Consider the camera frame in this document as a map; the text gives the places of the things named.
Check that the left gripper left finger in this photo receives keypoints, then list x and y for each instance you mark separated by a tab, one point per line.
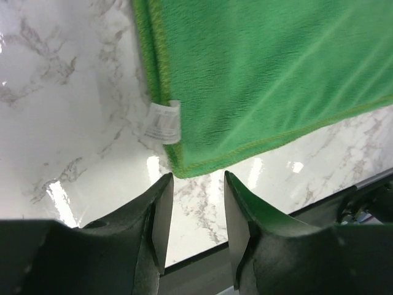
127	248

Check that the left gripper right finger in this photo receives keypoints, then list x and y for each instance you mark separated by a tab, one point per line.
272	252

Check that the green towel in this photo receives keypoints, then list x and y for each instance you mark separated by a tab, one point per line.
232	79

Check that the aluminium extrusion rail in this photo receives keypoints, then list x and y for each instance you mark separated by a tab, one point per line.
375	178

